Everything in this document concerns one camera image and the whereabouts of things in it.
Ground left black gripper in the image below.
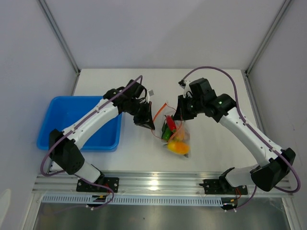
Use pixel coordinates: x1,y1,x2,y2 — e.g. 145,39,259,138
128,100,155,130

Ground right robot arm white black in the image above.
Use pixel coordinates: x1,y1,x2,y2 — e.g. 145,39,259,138
174,78,296,194

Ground blue plastic bin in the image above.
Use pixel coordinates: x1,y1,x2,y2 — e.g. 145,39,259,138
36,96,122,152

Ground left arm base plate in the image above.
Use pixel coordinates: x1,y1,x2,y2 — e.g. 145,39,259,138
76,177,119,193

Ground red chili pepper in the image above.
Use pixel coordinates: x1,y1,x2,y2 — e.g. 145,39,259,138
165,115,177,133

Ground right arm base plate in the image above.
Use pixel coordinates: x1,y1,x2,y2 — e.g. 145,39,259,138
199,179,248,195

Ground aluminium frame post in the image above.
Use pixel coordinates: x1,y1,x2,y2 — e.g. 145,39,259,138
36,0,81,76
245,0,294,77

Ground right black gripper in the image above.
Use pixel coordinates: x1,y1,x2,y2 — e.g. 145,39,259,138
173,94,204,121

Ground green cucumber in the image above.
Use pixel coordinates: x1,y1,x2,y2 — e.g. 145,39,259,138
161,122,172,142

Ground yellow mango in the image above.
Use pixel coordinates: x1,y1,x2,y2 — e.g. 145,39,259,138
167,141,190,155

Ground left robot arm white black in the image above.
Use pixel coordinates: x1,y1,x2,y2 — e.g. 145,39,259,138
47,76,155,192

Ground left aluminium frame post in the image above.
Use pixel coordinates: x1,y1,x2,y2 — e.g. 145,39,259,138
36,0,81,76

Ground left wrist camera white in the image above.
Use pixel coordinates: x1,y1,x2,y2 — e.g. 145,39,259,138
146,90,154,102

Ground right aluminium frame post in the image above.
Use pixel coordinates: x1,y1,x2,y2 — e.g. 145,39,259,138
245,0,294,77

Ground aluminium rail front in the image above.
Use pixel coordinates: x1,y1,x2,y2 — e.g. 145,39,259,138
32,171,295,198

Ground white slotted cable duct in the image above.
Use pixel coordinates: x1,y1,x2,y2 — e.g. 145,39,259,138
42,194,223,207

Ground clear zip bag orange zipper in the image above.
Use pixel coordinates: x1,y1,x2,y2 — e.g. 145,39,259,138
151,102,191,159

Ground red orange mango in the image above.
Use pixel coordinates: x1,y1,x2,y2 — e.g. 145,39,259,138
173,128,186,141

